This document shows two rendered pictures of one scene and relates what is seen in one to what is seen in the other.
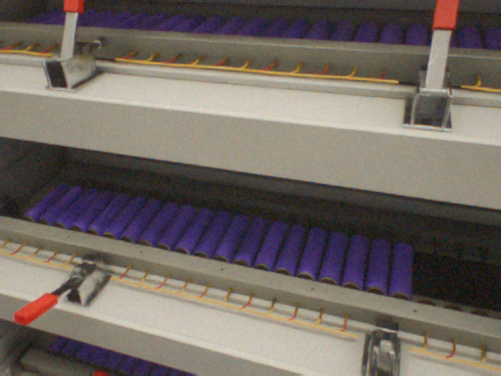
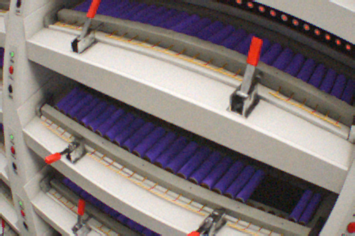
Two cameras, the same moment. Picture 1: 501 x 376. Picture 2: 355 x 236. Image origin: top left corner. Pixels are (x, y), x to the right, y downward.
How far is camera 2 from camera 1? 0.33 m
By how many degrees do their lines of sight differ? 14
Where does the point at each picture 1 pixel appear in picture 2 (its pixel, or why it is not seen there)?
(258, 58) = (177, 45)
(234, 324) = (143, 196)
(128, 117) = (98, 72)
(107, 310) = (82, 169)
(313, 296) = (188, 191)
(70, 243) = (70, 127)
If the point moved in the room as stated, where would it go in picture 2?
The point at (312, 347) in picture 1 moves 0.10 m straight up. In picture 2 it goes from (180, 215) to (192, 158)
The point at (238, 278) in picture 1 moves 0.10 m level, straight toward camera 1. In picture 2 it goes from (150, 173) to (126, 205)
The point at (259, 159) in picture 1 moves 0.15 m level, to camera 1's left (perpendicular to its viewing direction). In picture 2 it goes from (157, 108) to (62, 84)
